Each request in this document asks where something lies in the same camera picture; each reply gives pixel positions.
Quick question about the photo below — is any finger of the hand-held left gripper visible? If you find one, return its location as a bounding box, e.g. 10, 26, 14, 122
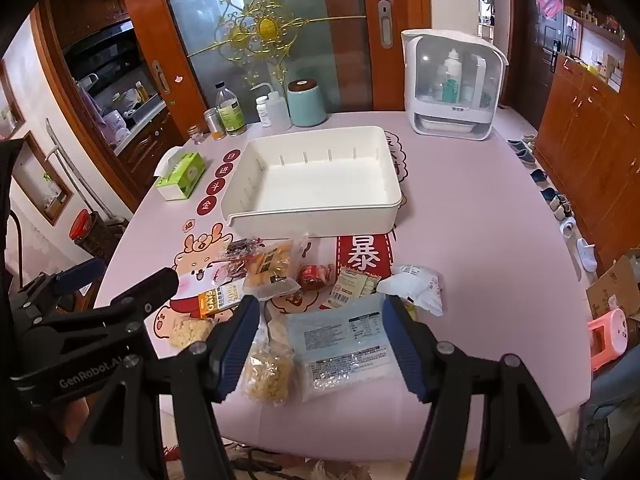
95, 267, 180, 333
17, 258, 107, 311

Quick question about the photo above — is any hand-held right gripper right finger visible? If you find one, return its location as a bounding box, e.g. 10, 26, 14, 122
382, 294, 573, 480

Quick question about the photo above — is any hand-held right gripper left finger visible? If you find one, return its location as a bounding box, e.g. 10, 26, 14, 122
75, 294, 261, 480

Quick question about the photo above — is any clear packet yellow snack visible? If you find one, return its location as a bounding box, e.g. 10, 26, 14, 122
240, 320, 298, 407

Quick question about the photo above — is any small yellow crumbly snack packet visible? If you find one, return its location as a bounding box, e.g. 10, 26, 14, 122
170, 316, 216, 351

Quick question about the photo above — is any orange and white snack packet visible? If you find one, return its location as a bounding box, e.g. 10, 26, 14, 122
196, 280, 246, 318

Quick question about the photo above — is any large light blue snack packet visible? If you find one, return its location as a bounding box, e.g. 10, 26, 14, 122
287, 294, 418, 403

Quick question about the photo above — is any beige cracker packet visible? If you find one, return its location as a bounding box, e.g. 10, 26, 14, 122
242, 232, 310, 301

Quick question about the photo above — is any white plastic storage tray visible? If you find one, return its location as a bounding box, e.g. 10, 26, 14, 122
220, 126, 406, 238

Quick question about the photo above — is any red bucket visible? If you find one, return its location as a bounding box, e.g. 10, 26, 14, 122
69, 210, 98, 241

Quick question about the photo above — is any beige sachet packet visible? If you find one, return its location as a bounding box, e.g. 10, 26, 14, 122
320, 266, 382, 311

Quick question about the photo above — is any dark red snack packet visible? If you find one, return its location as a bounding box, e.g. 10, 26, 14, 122
218, 238, 266, 276

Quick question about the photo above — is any grey mop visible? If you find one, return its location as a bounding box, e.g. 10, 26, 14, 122
45, 117, 128, 231

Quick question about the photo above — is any small red snack packet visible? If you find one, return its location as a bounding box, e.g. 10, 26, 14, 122
298, 263, 335, 292

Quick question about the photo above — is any green tissue box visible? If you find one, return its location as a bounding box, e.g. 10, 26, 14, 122
154, 147, 207, 202

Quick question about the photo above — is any pink printed tablecloth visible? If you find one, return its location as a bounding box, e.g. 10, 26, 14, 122
92, 110, 593, 461

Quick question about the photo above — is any cluttered kitchen counter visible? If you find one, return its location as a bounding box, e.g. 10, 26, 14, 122
75, 75, 168, 156

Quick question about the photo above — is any small metal tin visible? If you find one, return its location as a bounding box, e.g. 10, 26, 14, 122
203, 107, 226, 140

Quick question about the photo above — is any glass bottle green label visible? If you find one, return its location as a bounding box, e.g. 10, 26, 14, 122
215, 81, 247, 137

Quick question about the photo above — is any pink plastic stool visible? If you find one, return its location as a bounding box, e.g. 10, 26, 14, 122
587, 308, 628, 372

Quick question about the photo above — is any row of shoes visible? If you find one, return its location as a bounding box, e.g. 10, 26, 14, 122
506, 135, 598, 273

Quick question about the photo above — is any person's leg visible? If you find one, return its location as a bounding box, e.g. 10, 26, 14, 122
585, 350, 640, 480

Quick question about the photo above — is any white squeeze wash bottle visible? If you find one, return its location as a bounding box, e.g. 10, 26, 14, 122
248, 81, 292, 131

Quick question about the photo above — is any cardboard box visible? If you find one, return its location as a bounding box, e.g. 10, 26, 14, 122
585, 255, 640, 321

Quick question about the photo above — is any teal canister brown lid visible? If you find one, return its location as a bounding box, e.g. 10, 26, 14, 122
287, 79, 328, 128

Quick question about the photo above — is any white countertop appliance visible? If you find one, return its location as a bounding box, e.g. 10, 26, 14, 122
401, 29, 509, 141

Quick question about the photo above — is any wooden floor cabinet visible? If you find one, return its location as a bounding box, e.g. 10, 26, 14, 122
532, 55, 640, 271

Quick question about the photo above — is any glass door gold ornament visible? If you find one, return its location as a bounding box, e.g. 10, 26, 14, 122
155, 0, 373, 116

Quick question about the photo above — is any dark wooden door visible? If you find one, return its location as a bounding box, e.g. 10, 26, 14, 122
510, 0, 566, 131

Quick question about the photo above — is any wooden wall frame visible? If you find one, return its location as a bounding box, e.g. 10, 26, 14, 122
10, 130, 76, 226

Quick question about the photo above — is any silver door handle plate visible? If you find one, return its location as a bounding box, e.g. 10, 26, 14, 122
377, 0, 394, 49

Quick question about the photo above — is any wall shelf with boxes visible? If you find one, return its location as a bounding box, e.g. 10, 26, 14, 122
562, 5, 626, 91

